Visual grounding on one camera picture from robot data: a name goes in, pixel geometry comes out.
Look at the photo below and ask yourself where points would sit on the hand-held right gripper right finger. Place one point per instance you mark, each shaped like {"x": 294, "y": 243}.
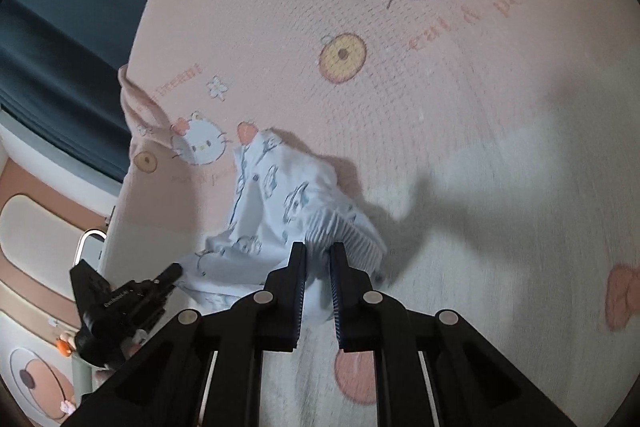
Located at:
{"x": 335, "y": 302}

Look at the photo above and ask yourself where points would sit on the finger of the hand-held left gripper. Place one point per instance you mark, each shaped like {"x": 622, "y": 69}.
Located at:
{"x": 167, "y": 276}

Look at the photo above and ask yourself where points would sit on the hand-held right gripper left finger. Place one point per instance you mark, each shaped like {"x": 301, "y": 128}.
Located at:
{"x": 301, "y": 297}

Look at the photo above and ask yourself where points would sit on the white cartoon-print pajama garment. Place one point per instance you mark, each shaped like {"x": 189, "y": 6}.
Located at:
{"x": 280, "y": 202}

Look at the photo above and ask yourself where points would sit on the small orange toy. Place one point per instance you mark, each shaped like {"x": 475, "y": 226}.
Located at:
{"x": 63, "y": 344}

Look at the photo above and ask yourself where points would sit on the pink cartoon-print blanket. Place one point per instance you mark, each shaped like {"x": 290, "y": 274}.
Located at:
{"x": 400, "y": 82}

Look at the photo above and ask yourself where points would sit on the dark blue curtain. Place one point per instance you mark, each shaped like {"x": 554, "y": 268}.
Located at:
{"x": 65, "y": 57}

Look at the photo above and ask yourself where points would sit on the pink and white bed frame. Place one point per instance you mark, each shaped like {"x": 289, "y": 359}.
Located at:
{"x": 35, "y": 227}

